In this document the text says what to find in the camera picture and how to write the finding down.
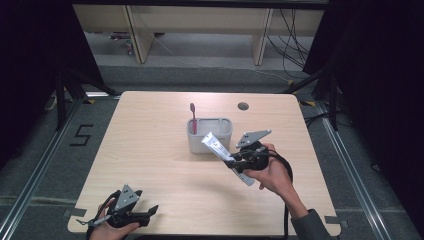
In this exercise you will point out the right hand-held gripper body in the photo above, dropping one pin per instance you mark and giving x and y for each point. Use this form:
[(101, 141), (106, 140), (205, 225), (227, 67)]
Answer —
[(255, 156)]

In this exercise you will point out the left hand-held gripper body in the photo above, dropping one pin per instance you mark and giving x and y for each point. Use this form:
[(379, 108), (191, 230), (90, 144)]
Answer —
[(125, 203)]

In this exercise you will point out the white toothpaste tube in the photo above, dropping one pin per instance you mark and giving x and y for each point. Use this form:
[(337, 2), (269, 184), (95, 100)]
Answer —
[(215, 145)]

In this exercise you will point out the grey toothbrush holder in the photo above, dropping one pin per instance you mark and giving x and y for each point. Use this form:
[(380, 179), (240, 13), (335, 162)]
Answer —
[(200, 146)]

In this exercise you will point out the pink and grey toothbrush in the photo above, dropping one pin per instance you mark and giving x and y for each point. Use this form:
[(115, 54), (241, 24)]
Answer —
[(193, 124)]

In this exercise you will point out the person's right hand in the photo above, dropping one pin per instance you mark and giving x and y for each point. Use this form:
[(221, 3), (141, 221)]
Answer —
[(273, 176)]

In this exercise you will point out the person's left hand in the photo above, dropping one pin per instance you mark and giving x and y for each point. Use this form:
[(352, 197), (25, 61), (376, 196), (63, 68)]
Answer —
[(106, 231)]

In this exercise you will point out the black metal stand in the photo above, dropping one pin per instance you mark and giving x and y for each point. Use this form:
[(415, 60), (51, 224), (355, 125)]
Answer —
[(333, 100), (61, 100)]

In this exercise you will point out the black curtain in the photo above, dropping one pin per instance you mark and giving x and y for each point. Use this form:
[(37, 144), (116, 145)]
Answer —
[(383, 83), (30, 66)]

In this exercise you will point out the metal floor rail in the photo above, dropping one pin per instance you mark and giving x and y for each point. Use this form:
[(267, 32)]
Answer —
[(353, 180), (40, 166)]

